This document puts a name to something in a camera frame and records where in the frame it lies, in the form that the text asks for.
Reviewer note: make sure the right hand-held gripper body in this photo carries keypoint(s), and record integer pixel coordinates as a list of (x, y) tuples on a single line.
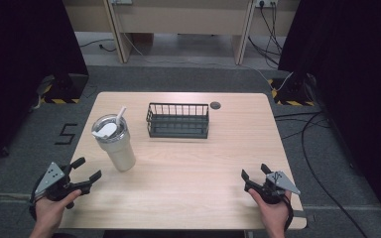
[(274, 186)]

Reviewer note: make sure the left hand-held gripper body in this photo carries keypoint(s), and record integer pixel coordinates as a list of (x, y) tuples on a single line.
[(53, 181)]

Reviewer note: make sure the cream tumbler with lid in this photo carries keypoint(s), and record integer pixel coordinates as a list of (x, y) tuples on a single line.
[(115, 142)]

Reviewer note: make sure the person's right hand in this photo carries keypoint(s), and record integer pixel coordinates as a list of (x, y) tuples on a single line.
[(271, 213)]

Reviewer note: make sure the person's left hand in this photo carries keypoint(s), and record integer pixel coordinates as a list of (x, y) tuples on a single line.
[(51, 211)]

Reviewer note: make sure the white straw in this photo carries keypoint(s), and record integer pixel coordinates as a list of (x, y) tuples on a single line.
[(120, 115)]

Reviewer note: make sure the black stand base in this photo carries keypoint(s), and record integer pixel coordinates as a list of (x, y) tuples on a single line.
[(66, 87), (293, 92)]

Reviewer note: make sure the black curtain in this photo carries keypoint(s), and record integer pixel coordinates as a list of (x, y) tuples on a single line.
[(354, 82), (26, 66)]

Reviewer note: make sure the beige desk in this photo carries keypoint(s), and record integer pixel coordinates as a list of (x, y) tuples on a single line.
[(185, 20)]

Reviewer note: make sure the white wall socket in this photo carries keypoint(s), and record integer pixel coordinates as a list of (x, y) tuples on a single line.
[(266, 3)]

